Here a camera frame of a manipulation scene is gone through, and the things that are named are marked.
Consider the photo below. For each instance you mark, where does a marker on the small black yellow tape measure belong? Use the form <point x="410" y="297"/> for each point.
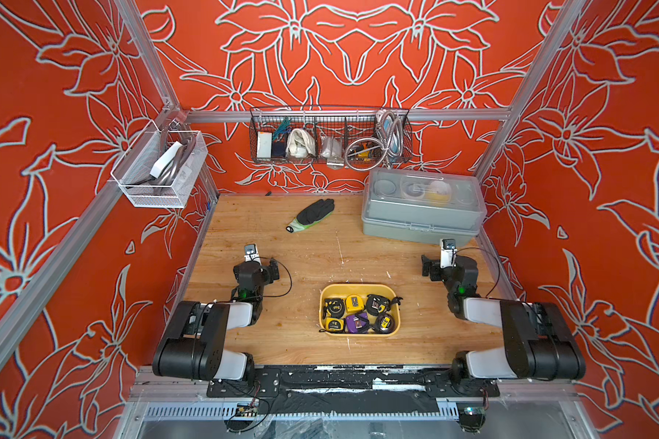
<point x="384" y="324"/>

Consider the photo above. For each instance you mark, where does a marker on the yellow plastic storage tray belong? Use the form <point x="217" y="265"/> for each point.
<point x="344" y="290"/>

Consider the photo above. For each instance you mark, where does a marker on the white cloth in basket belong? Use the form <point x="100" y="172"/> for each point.
<point x="300" y="144"/>

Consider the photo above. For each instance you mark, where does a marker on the white adapter in side basket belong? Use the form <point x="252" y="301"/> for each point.
<point x="165" y="160"/>

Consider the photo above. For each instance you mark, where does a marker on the white wire side basket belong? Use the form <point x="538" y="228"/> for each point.
<point x="172" y="189"/>

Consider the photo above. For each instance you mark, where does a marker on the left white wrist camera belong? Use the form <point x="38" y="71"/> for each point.
<point x="251" y="253"/>

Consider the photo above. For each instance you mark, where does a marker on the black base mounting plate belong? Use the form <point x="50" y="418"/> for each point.
<point x="434" y="381"/>

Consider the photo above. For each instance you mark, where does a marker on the white box in basket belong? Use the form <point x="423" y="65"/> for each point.
<point x="264" y="144"/>

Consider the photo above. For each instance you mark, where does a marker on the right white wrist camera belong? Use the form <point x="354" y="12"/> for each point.
<point x="448" y="253"/>

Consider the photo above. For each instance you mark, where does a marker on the black green work glove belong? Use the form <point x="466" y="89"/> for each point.
<point x="312" y="214"/>

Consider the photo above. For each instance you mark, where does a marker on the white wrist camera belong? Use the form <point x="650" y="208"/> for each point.
<point x="448" y="253"/>
<point x="251" y="253"/>

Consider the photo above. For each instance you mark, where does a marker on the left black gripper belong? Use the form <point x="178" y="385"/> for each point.
<point x="268" y="273"/>

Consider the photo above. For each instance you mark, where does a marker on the purple tape measure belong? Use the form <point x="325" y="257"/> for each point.
<point x="358" y="323"/>

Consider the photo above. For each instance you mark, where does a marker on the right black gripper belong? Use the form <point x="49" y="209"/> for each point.
<point x="435" y="268"/>

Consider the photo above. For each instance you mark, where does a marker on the black wire wall basket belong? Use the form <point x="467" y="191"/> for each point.
<point x="358" y="138"/>

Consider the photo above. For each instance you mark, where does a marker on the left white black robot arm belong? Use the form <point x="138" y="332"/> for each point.
<point x="193" y="344"/>

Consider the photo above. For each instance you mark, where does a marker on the grey plastic lidded toolbox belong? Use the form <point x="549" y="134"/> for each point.
<point x="422" y="207"/>

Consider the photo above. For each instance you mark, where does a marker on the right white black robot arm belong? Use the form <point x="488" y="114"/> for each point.
<point x="537" y="343"/>

